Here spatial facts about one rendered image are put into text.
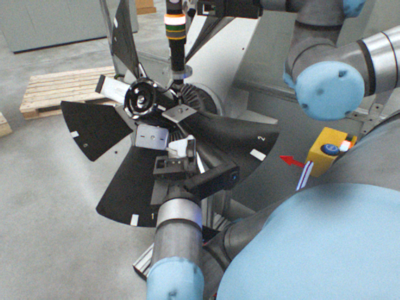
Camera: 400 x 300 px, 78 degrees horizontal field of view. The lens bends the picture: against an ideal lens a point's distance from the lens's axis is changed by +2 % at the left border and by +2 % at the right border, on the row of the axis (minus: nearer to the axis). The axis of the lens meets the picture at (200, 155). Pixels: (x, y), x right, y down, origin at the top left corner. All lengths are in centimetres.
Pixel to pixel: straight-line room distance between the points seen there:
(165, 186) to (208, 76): 57
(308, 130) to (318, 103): 99
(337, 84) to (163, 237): 30
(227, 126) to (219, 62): 36
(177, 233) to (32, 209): 200
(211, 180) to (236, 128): 22
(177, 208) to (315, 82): 26
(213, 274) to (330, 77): 35
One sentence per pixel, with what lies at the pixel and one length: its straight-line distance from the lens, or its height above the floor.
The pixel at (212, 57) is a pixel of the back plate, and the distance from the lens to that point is 96.
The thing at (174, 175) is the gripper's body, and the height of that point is 120.
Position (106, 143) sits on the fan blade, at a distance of 90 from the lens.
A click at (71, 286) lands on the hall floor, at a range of 182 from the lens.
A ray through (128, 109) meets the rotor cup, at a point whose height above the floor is 119.
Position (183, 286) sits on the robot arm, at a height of 121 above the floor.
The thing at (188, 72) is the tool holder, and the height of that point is 131.
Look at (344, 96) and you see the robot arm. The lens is 36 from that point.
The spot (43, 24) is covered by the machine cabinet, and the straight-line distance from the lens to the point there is 603.
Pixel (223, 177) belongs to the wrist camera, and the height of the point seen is 120.
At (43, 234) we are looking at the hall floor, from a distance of 212.
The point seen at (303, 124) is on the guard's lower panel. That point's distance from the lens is 134.
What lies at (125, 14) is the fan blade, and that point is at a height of 138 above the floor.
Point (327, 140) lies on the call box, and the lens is 87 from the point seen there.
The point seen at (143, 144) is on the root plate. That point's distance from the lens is 72.
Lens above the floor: 153
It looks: 40 degrees down
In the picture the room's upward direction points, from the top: straight up
